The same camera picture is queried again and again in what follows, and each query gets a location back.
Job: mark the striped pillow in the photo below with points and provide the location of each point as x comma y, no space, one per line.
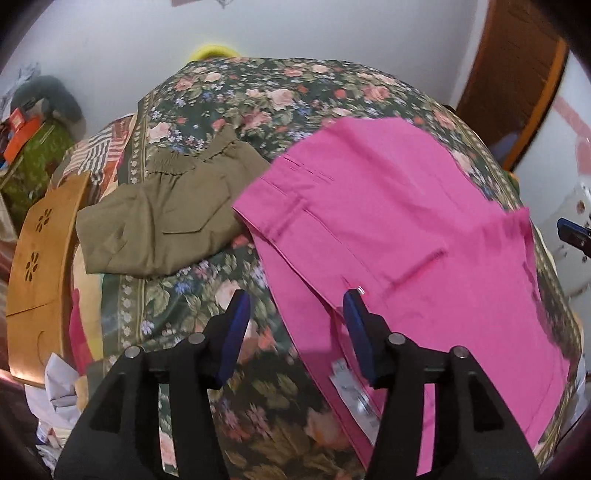
99,155

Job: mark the orange box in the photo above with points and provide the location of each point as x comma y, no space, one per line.
22,128

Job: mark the yellow plush object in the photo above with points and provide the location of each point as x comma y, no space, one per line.
211,51

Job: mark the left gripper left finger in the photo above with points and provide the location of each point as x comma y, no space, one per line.
117,435

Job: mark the wooden carved headboard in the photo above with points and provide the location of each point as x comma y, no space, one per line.
39,299

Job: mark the green patterned bag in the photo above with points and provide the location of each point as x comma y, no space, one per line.
27,179

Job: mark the pink pants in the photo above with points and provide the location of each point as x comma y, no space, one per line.
380,206

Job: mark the wooden door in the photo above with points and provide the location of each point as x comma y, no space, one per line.
514,79

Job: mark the olive green folded pants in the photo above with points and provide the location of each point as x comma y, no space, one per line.
179,215

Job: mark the floral green bedspread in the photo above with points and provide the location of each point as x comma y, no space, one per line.
272,420

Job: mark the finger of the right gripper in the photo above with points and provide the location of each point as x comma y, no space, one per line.
575,235

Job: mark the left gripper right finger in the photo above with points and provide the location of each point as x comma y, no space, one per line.
476,435

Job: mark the grey plush pillow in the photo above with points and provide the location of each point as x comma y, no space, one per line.
47,97

